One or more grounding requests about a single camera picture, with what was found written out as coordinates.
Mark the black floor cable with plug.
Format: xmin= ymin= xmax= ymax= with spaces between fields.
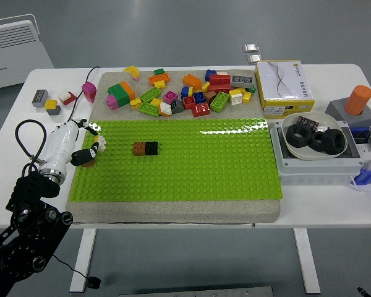
xmin=54 ymin=256 xmax=101 ymax=289

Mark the red building brick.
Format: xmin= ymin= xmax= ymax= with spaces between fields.
xmin=182 ymin=95 xmax=197 ymax=110
xmin=191 ymin=102 xmax=211 ymax=118

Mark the large red brick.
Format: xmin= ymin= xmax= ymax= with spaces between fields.
xmin=208 ymin=73 xmax=232 ymax=93

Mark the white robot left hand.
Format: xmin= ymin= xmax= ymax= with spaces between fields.
xmin=40 ymin=118 xmax=100 ymax=173

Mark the thin black table cable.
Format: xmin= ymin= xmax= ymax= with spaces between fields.
xmin=66 ymin=66 xmax=101 ymax=124

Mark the orange building brick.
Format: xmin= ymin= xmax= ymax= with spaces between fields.
xmin=182 ymin=74 xmax=203 ymax=92
xmin=148 ymin=73 xmax=171 ymax=87

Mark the large orange brick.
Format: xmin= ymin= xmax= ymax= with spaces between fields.
xmin=119 ymin=80 xmax=137 ymax=101

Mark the lime green long brick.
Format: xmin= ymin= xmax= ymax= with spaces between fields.
xmin=139 ymin=86 xmax=163 ymax=104
xmin=137 ymin=101 xmax=160 ymax=118
xmin=210 ymin=91 xmax=230 ymax=114

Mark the white panel heater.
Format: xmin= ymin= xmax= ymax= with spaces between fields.
xmin=0 ymin=19 xmax=55 ymax=92

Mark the green studded baseplate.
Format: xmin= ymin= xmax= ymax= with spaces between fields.
xmin=67 ymin=118 xmax=284 ymax=202

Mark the magenta building brick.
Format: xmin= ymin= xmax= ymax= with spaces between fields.
xmin=163 ymin=90 xmax=179 ymax=105

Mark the grey three-hole brick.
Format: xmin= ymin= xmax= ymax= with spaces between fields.
xmin=230 ymin=75 xmax=255 ymax=89
xmin=31 ymin=88 xmax=49 ymax=108

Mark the grey sloped brick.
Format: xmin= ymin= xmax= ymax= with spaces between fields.
xmin=169 ymin=98 xmax=186 ymax=114

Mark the orange cylinder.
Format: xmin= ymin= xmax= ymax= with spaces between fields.
xmin=344 ymin=85 xmax=371 ymax=116

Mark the tall pink brick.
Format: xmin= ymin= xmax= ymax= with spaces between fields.
xmin=81 ymin=81 xmax=98 ymax=104

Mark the pink building brick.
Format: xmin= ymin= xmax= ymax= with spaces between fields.
xmin=105 ymin=94 xmax=121 ymax=111

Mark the white bowl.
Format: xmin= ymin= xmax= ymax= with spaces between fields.
xmin=280 ymin=111 xmax=349 ymax=161

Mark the large dark green brick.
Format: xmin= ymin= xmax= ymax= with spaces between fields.
xmin=107 ymin=83 xmax=131 ymax=108

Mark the light grey junction box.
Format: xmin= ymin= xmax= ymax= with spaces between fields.
xmin=269 ymin=119 xmax=365 ymax=186

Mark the white cable tie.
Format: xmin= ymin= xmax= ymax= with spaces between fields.
xmin=349 ymin=175 xmax=366 ymax=193

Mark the small red brick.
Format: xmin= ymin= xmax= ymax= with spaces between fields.
xmin=62 ymin=93 xmax=79 ymax=106

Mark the large black hex nut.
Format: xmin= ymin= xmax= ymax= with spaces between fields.
xmin=320 ymin=128 xmax=348 ymax=155
xmin=286 ymin=124 xmax=313 ymax=147

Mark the purple circuit board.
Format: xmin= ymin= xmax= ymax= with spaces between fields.
xmin=296 ymin=115 xmax=320 ymax=129

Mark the white table leg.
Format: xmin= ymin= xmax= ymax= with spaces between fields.
xmin=292 ymin=228 xmax=322 ymax=294
xmin=68 ymin=228 xmax=97 ymax=293

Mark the small black hex nut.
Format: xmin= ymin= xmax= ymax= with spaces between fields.
xmin=309 ymin=131 xmax=325 ymax=152

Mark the white and yellow cardboard box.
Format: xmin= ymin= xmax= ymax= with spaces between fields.
xmin=254 ymin=59 xmax=315 ymax=119

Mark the grey-brown foam mat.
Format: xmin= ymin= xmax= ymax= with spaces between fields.
xmin=66 ymin=69 xmax=282 ymax=225

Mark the grey block with hole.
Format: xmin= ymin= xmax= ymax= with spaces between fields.
xmin=324 ymin=98 xmax=371 ymax=128

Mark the dark blue plastic part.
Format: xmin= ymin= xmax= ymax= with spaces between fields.
xmin=351 ymin=126 xmax=371 ymax=144

